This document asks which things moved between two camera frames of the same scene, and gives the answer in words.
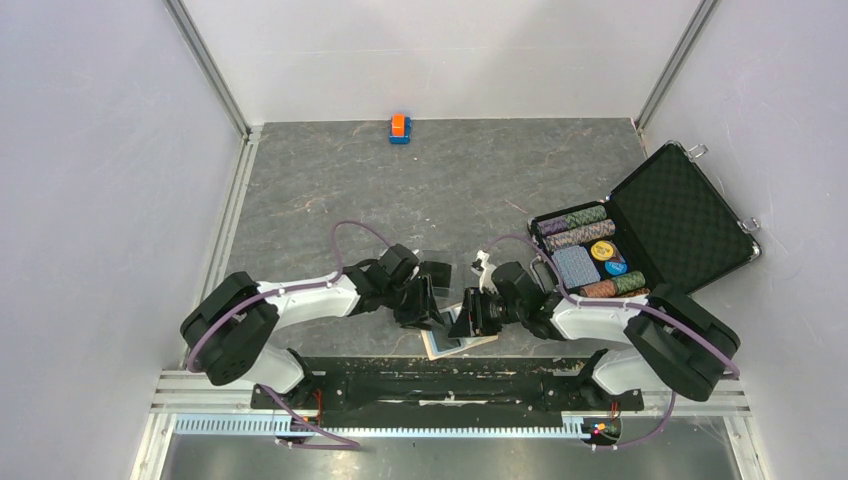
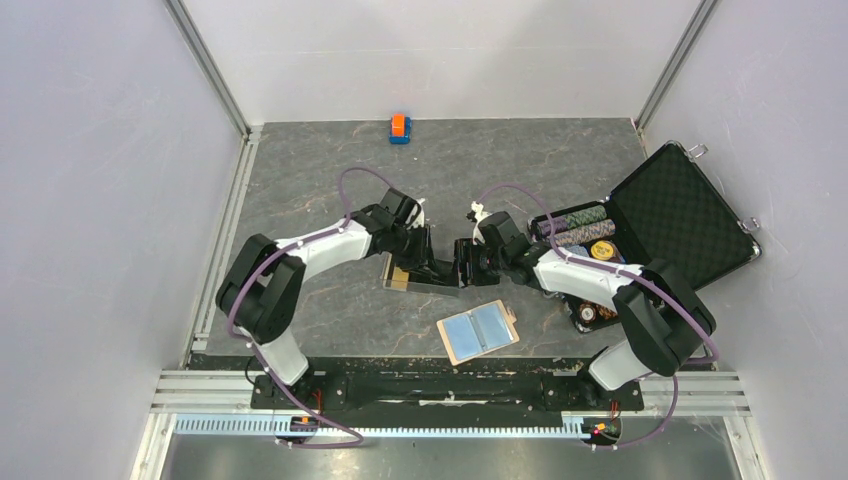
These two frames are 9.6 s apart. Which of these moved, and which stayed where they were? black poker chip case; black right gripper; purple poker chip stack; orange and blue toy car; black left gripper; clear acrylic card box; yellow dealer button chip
Moved: clear acrylic card box; black right gripper; black left gripper
Stayed: orange and blue toy car; purple poker chip stack; black poker chip case; yellow dealer button chip
